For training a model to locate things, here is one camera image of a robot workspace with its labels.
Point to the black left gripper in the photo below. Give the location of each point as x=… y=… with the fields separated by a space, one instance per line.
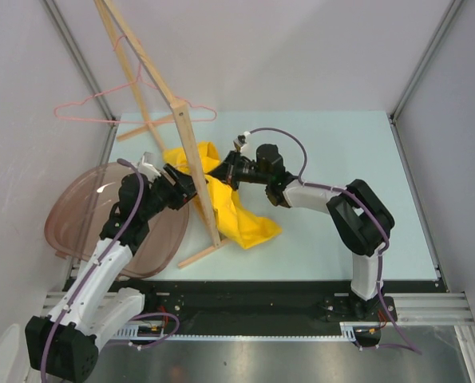
x=184 y=188

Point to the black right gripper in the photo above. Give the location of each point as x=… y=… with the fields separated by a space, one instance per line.
x=227 y=173

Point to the yellow shorts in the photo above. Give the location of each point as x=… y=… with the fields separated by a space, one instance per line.
x=232 y=219

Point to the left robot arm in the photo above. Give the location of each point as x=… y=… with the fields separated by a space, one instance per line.
x=67 y=341

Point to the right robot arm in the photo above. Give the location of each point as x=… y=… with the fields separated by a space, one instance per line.
x=361 y=219

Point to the wooden clothes rack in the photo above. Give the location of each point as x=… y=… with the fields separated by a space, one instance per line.
x=116 y=27

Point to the pink translucent plastic basin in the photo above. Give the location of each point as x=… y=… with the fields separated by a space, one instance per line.
x=75 y=222

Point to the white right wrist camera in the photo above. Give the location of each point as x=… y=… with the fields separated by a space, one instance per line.
x=241 y=142

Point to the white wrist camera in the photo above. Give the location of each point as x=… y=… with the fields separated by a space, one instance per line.
x=146 y=167
x=241 y=142

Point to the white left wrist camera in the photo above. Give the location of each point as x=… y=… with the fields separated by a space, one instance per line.
x=146 y=167

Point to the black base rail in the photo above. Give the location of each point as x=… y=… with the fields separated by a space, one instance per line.
x=261 y=309

